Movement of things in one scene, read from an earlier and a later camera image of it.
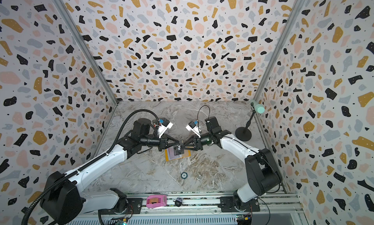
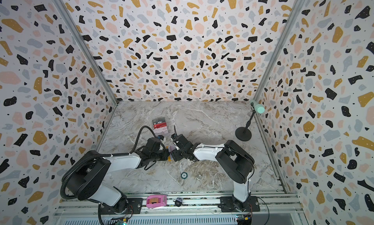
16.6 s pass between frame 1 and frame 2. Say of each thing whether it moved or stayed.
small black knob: stayed
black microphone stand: stayed
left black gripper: moved
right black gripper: moved
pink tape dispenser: stayed
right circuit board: stayed
